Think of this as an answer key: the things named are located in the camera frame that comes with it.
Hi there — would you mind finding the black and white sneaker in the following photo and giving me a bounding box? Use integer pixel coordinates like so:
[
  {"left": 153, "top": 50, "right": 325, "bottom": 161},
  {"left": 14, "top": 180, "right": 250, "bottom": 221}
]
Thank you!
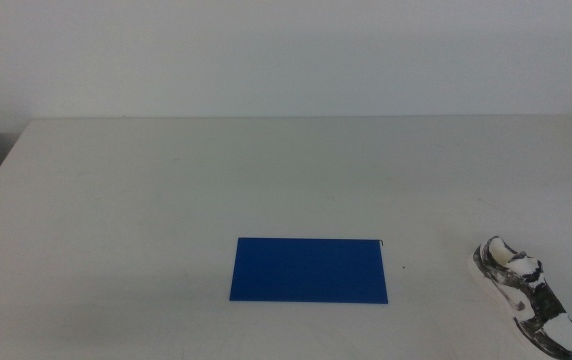
[{"left": 467, "top": 235, "right": 572, "bottom": 360}]

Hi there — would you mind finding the blue rectangular mat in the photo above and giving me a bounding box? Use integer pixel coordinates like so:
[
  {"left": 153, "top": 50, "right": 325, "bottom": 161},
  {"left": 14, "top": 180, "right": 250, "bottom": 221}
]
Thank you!
[{"left": 229, "top": 236, "right": 390, "bottom": 305}]

